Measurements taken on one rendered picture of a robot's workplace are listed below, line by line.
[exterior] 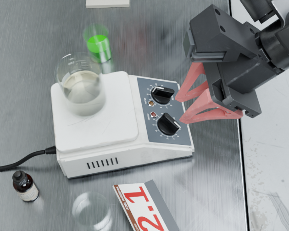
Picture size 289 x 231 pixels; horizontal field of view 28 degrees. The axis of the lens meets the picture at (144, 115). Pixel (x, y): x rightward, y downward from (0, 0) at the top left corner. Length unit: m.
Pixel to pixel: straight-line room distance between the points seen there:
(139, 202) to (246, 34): 0.30
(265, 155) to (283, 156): 0.03
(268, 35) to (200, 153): 0.27
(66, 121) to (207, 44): 0.29
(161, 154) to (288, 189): 0.19
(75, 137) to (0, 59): 0.29
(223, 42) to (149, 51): 0.37
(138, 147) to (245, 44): 0.25
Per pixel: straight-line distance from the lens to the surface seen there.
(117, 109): 0.84
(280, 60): 0.69
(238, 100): 0.70
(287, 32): 0.62
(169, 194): 0.86
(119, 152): 0.83
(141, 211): 0.83
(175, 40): 1.01
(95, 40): 0.99
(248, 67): 0.68
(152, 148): 0.83
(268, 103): 0.94
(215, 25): 0.64
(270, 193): 0.87
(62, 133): 0.83
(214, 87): 0.71
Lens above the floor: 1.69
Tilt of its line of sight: 58 degrees down
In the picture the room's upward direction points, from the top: 9 degrees counter-clockwise
